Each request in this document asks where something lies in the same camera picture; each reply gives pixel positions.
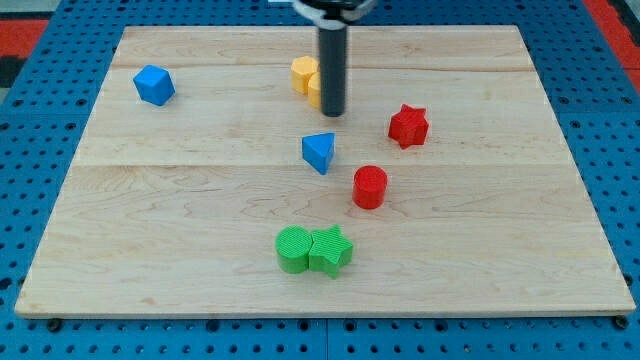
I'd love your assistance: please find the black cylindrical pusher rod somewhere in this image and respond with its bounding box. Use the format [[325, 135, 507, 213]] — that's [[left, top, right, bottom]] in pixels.
[[318, 27, 348, 117]]

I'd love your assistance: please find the white and black robot flange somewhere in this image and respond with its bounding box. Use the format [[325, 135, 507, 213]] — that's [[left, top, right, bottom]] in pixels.
[[292, 0, 376, 29]]

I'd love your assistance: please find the blue triangle block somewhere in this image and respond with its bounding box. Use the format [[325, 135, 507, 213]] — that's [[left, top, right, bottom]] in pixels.
[[301, 132, 335, 175]]

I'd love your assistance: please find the yellow hexagon block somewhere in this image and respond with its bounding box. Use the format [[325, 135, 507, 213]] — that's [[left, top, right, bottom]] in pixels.
[[290, 56, 320, 94]]

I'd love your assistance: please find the yellow block behind rod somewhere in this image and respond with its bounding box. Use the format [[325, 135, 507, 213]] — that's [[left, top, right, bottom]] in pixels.
[[307, 72, 321, 110]]

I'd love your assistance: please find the red star block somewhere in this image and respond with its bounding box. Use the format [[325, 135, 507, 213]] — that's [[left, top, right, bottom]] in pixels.
[[388, 104, 429, 149]]

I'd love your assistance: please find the red cylinder block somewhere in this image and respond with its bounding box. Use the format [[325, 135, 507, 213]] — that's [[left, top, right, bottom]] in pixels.
[[352, 165, 388, 210]]

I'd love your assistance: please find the blue cube block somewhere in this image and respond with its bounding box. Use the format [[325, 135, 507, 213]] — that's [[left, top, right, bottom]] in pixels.
[[133, 64, 175, 106]]

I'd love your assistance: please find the green cylinder block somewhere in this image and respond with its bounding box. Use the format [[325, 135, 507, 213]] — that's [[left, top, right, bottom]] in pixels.
[[275, 226, 313, 274]]

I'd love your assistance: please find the green star block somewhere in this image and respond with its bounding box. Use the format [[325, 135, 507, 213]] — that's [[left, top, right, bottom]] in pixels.
[[308, 225, 354, 279]]

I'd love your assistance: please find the wooden board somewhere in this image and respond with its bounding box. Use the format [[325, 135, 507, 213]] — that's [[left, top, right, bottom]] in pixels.
[[15, 26, 636, 319]]

